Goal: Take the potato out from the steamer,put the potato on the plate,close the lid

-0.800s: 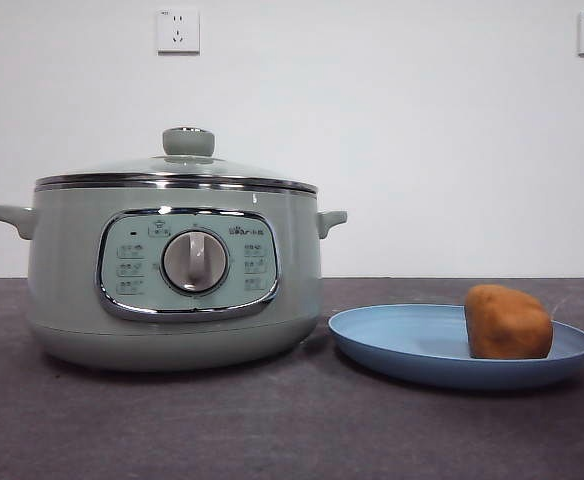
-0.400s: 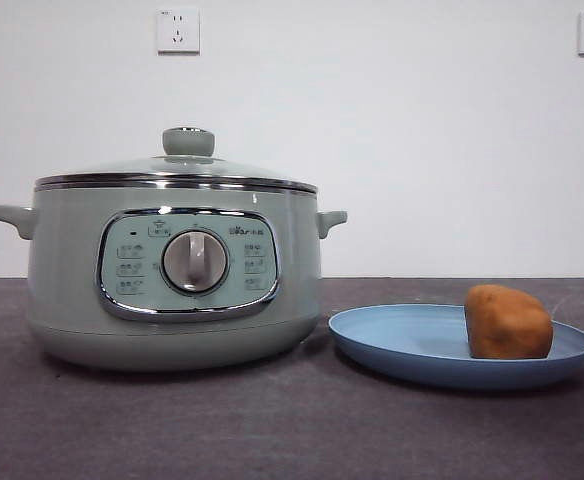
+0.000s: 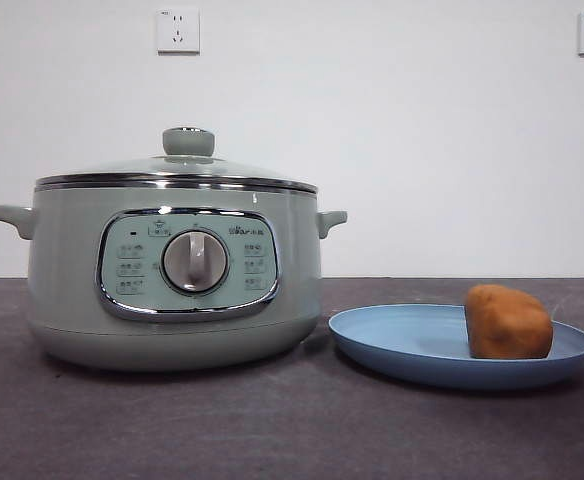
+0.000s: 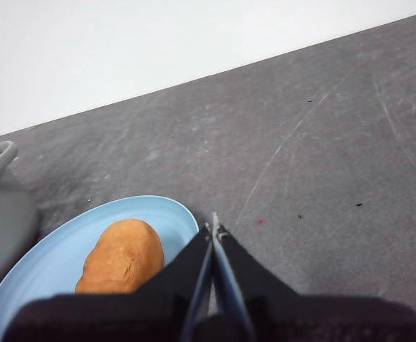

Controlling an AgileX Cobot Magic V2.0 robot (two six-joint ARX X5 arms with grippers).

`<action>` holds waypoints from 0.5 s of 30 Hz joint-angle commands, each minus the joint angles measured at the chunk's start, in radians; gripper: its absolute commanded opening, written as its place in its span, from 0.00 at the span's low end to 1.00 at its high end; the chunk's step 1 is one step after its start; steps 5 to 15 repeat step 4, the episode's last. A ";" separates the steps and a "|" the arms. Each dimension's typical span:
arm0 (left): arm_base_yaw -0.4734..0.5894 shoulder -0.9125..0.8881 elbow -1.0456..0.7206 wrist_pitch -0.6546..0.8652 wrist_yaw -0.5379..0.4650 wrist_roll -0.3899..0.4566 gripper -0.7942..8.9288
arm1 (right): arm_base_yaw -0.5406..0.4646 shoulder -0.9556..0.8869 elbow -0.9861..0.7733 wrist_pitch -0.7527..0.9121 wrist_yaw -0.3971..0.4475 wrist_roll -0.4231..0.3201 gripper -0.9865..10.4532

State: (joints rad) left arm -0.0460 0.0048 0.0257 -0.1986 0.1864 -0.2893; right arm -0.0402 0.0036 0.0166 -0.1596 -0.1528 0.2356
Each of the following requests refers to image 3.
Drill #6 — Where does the glass lid with green knob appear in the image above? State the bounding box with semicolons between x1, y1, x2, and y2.
34;126;319;192

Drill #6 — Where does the brown potato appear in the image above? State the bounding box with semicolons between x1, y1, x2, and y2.
463;284;555;361

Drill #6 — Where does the blue round plate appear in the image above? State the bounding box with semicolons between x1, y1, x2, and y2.
327;302;584;392

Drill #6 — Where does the pale green electric steamer pot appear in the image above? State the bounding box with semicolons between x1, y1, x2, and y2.
0;182;349;372

